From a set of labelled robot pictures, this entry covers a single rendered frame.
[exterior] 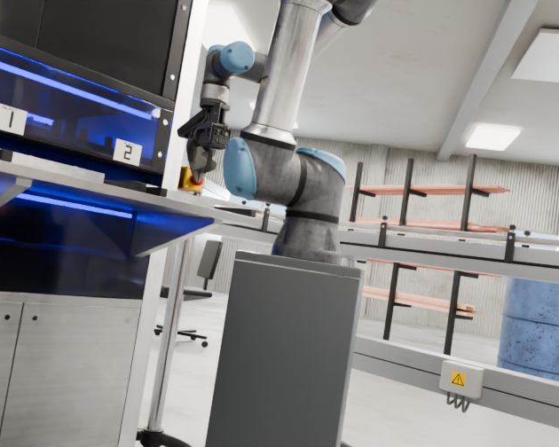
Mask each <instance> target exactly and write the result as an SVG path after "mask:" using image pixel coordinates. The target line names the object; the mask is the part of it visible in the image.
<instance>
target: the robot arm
mask: <svg viewBox="0 0 559 447"><path fill-rule="evenodd" d="M377 1H378V0H279V11H278V15H277V19H276V22H275V26H274V29H273V33H272V39H271V43H270V47H269V50H268V54H267V55H265V54H262V53H259V52H256V51H253V49H252V47H251V46H250V45H249V44H248V43H246V42H243V41H235V42H233V43H229V44H227V45H222V44H216V45H211V46H210V47H209V50H208V54H207V56H206V64H205V69H204V75H203V80H202V86H201V94H200V108H201V109H202V110H200V111H199V112H198V113H197V114H196V115H195V116H194V117H192V118H191V119H190V120H189V121H187V122H186V123H185V124H183V125H182V126H181V127H180V128H178V129H177V135H178V136H179V137H181V138H185V139H188V140H187V143H186V153H187V159H188V161H189V166H190V170H191V172H192V175H193V179H194V181H195V182H197V183H199V182H200V181H201V180H202V178H203V177H205V175H206V173H208V172H210V171H213V170H215V169H216V168H217V163H216V162H215V161H214V160H213V158H214V156H215V154H216V149H217V150H224V149H225V152H224V163H223V175H224V184H225V186H226V188H227V190H228V192H229V193H230V194H232V195H233V196H236V197H240V198H243V199H246V200H255V201H260V202H263V203H268V204H272V205H277V206H282V207H286V208H287V209H286V215H285V221H284V223H283V225H282V227H281V229H280V231H279V234H278V236H277V238H276V239H275V241H274V243H273V245H272V253H271V255H278V256H285V257H290V258H296V259H302V260H308V261H314V262H320V263H331V264H337V265H341V263H342V250H341V245H340V240H339V234H338V224H339V219H340V213H341V206H342V195H343V189H344V186H345V184H346V180H345V174H346V166H345V164H344V162H343V161H342V160H341V159H340V158H339V157H337V156H335V155H333V154H331V153H328V152H325V151H321V150H316V149H314V148H308V147H302V148H298V149H296V150H295V147H296V142H295V140H294V138H293V137H292V130H293V127H294V123H295V117H296V113H297V109H298V107H299V103H300V99H301V96H302V92H303V86H304V82H305V79H306V75H307V72H308V68H309V64H310V63H311V62H312V61H313V60H314V59H315V58H316V57H317V56H318V55H319V54H320V53H322V52H323V51H324V50H325V49H326V48H327V47H328V46H329V45H330V44H331V43H333V42H334V41H335V40H336V39H337V38H338V37H339V36H340V35H341V34H342V33H343V32H345V31H346V30H347V29H348V28H349V27H355V26H357V25H359V24H360V23H361V22H362V21H363V20H365V19H366V18H367V17H368V15H369V14H370V13H371V12H372V10H373V9H374V7H375V5H376V3H377ZM233 77H239V78H241V79H244V80H247V81H251V82H255V83H259V84H260V87H259V91H258V94H257V98H256V104H255V108H254V112H253V115H252V119H251V123H250V124H249V125H248V126H246V127H244V128H243V129H241V132H240V137H234V138H232V139H231V134H232V130H231V129H228V125H227V124H226V123H224V119H225V114H226V112H228V111H230V109H231V107H230V106H228V105H227V103H228V97H229V91H230V87H231V81H232V78H233ZM225 124H226V125H227V126H225ZM228 138H229V139H228ZM230 139H231V140H230ZM227 143H228V144H227ZM202 148H203V149H202ZM203 150H205V152H203Z"/></svg>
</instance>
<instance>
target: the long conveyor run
mask: <svg viewBox="0 0 559 447"><path fill-rule="evenodd" d="M382 220H383V222H381V224H371V223H351V222H340V221H339V224H338V228H345V229H355V230H365V231H379V232H380V233H371V232H362V231H344V230H338V234H339V240H340V245H341V250H342V255H354V256H358V257H363V258H367V259H375V260H381V261H388V262H395V263H408V264H414V265H421V266H428V267H435V268H442V269H448V270H456V271H468V272H475V273H482V274H489V275H495V276H502V277H509V278H522V279H529V280H536V281H542V282H549V283H556V284H559V251H557V250H547V249H538V248H530V246H538V247H556V248H559V239H543V238H533V237H528V236H530V235H531V233H530V231H524V236H525V237H522V236H516V233H515V232H514V230H516V226H515V225H513V224H511V225H509V229H510V230H511V232H508V235H499V234H489V233H478V232H467V231H447V230H436V229H425V228H414V227H404V226H406V222H403V221H402V222H401V225H402V226H393V225H388V223H386V221H387V220H388V217H387V216H383V217H382ZM387 232H393V233H398V235H389V234H386V233H387ZM406 234H413V235H422V236H432V237H442V238H451V239H470V240H480V241H490V242H499V243H507V244H506V246H502V245H493V244H483V243H474V242H464V241H455V240H445V239H427V238H418V237H408V236H406ZM515 244H518V245H522V247H515Z"/></svg>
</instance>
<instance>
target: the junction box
mask: <svg viewBox="0 0 559 447"><path fill-rule="evenodd" d="M483 381H484V369H483V368H479V367H475V366H472V365H465V364H461V363H457V362H453V361H450V360H449V361H443V364H442V371H441V378H440V384H439V388H440V389H442V390H445V391H449V392H452V393H455V394H458V395H462V396H467V397H470V398H474V399H476V398H480V397H481V395H482V388H483Z"/></svg>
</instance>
